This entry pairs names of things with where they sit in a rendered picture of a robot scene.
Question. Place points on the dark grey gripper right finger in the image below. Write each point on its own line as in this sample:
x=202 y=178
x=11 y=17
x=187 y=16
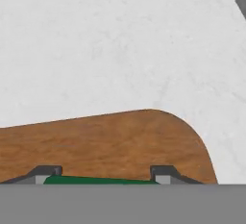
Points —
x=166 y=172

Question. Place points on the green sponge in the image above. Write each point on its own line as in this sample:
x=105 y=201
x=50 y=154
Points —
x=96 y=180

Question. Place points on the brown wooden cutting board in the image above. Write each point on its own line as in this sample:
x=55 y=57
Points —
x=109 y=144

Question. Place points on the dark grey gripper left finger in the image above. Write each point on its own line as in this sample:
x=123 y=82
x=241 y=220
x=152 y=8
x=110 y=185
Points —
x=44 y=171

